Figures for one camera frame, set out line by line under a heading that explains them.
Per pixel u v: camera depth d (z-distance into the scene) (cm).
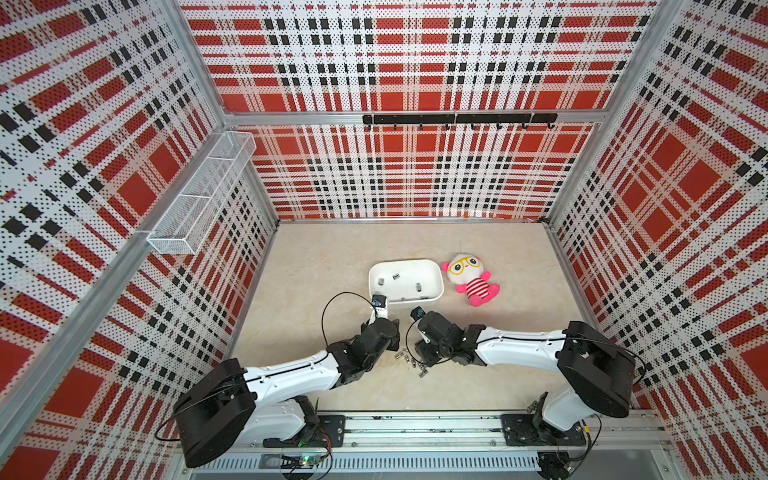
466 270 98
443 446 72
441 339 66
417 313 78
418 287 101
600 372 44
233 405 41
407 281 103
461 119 89
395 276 104
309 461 69
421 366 84
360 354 62
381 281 102
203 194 78
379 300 73
